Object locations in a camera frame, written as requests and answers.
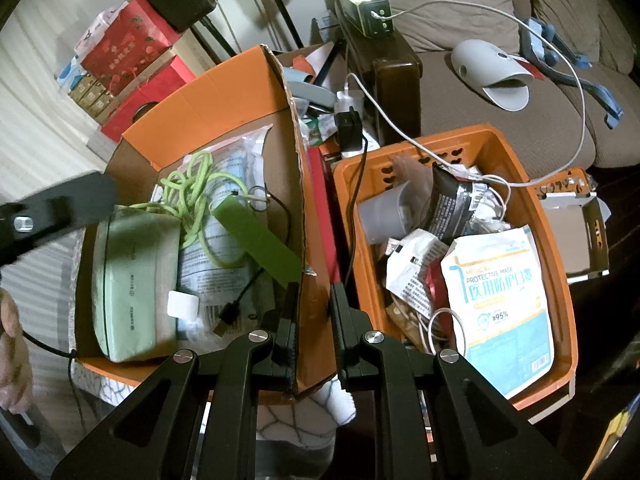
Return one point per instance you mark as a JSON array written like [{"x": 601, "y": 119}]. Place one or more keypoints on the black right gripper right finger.
[{"x": 357, "y": 361}]

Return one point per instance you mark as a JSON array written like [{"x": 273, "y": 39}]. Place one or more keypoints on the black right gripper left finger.
[{"x": 277, "y": 369}]

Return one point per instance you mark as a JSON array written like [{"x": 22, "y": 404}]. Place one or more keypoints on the green tissue pack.
[{"x": 134, "y": 268}]

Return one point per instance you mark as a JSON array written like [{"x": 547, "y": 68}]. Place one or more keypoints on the green rectangular power bank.
[{"x": 268, "y": 251}]

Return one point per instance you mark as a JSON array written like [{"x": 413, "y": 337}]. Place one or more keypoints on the orange cardboard box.
[{"x": 238, "y": 96}]

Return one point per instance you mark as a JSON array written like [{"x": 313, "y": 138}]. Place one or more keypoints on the person left hand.
[{"x": 15, "y": 370}]

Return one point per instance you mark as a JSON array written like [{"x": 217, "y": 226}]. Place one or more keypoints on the grey patterned plush blanket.
[{"x": 309, "y": 424}]

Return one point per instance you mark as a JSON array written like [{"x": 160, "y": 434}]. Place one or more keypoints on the clear plastic document bag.
[{"x": 233, "y": 292}]

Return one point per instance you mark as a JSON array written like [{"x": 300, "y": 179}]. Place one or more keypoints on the white printed paper packet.
[{"x": 406, "y": 268}]

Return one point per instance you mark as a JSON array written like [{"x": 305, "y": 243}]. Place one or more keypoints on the grey plastic cup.
[{"x": 387, "y": 215}]

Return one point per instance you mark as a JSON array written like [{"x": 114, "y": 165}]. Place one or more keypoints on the white protective mask package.
[{"x": 495, "y": 287}]

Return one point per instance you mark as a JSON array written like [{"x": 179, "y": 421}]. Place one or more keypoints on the red collection cookie box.
[{"x": 147, "y": 92}]

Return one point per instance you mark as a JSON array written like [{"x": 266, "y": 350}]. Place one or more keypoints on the red gift box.
[{"x": 123, "y": 42}]

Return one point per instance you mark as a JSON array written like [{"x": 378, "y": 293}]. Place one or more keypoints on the black foil pouch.
[{"x": 452, "y": 204}]

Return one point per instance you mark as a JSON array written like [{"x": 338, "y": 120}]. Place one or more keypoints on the orange plastic basket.
[{"x": 485, "y": 148}]

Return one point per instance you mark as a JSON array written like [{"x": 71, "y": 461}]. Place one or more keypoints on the small open cardboard box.
[{"x": 578, "y": 219}]

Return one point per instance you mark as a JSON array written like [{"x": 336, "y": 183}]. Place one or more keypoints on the cluttered open cardboard box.
[{"x": 312, "y": 75}]

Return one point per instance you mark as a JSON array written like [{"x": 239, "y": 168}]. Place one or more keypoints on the dark wooden sofa armrest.
[{"x": 391, "y": 71}]

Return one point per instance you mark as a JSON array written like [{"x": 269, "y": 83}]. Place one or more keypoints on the white slipper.
[{"x": 492, "y": 73}]

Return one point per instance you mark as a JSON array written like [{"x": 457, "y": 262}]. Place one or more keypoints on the bright lamp power bank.
[{"x": 372, "y": 18}]

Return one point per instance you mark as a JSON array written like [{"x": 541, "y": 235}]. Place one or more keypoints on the brown fabric sofa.
[{"x": 552, "y": 75}]

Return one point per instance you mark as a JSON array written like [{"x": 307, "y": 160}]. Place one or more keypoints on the black wall charger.
[{"x": 349, "y": 130}]

